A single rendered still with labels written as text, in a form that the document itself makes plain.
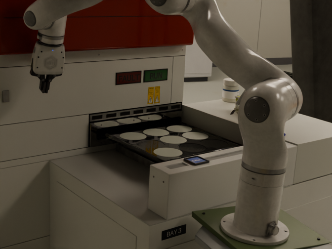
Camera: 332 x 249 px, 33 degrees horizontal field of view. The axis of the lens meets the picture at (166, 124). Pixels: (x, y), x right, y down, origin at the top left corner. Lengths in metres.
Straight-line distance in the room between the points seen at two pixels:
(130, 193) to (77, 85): 0.49
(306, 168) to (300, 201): 0.12
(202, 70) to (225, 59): 6.40
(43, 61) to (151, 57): 0.54
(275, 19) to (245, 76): 8.26
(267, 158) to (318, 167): 0.64
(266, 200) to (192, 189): 0.25
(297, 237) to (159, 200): 0.40
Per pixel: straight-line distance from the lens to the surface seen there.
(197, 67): 7.84
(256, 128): 1.42
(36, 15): 1.74
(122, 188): 1.85
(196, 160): 1.71
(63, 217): 2.07
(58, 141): 2.10
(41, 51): 1.85
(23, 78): 1.99
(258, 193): 1.51
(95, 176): 1.95
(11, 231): 2.15
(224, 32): 1.50
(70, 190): 2.00
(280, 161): 1.50
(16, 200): 2.11
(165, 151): 1.97
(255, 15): 9.53
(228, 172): 1.75
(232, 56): 1.48
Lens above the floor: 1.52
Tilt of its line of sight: 16 degrees down
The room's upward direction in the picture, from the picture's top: 3 degrees clockwise
